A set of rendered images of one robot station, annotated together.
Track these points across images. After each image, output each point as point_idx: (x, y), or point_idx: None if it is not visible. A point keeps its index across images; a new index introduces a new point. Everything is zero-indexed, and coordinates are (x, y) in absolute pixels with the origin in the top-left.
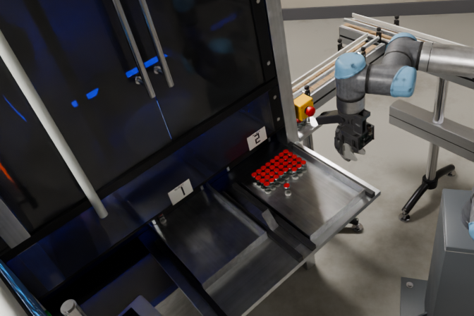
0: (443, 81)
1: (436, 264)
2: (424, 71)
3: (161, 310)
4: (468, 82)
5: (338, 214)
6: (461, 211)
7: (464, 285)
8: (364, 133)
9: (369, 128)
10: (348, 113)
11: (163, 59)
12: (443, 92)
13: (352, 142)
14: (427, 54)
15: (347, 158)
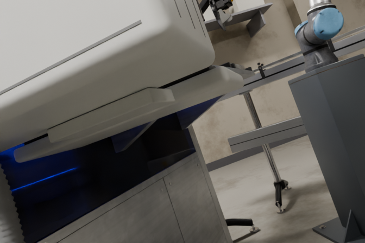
0: (248, 96)
1: (321, 129)
2: (236, 94)
3: (99, 224)
4: (260, 81)
5: (237, 67)
6: (306, 68)
7: (347, 108)
8: None
9: None
10: None
11: None
12: (252, 104)
13: None
14: None
15: (223, 21)
